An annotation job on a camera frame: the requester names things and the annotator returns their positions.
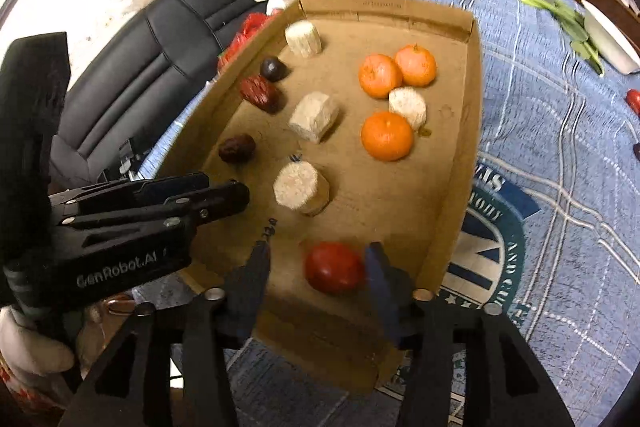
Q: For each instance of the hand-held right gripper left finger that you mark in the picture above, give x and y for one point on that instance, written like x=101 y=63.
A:
x=250 y=292

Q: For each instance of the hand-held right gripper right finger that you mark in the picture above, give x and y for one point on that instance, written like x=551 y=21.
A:
x=382 y=297

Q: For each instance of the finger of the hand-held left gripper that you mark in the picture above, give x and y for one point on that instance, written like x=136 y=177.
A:
x=215 y=202
x=150 y=187

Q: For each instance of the red tomato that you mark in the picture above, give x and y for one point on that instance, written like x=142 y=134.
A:
x=334 y=267
x=634 y=102

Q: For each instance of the red date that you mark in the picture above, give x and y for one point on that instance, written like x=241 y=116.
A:
x=259 y=93
x=237 y=148

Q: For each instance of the cardboard tray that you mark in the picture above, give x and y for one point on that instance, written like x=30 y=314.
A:
x=375 y=207

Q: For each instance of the orange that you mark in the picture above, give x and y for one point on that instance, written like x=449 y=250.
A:
x=380 y=75
x=416 y=65
x=387 y=135

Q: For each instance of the dark round fruit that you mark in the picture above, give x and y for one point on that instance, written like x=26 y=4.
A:
x=273 y=68

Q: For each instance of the black leather sofa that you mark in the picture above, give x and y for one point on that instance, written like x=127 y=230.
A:
x=165 y=32

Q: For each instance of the red plastic bag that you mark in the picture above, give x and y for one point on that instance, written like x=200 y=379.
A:
x=250 y=29

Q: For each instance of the blue plaid cloth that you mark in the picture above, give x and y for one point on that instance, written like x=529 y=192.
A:
x=550 y=132

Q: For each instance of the dark date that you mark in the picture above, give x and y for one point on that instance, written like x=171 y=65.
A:
x=637 y=151

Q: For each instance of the green leaves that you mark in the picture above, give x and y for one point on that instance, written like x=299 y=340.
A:
x=575 y=27

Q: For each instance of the white bowl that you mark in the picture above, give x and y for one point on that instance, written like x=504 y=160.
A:
x=612 y=39

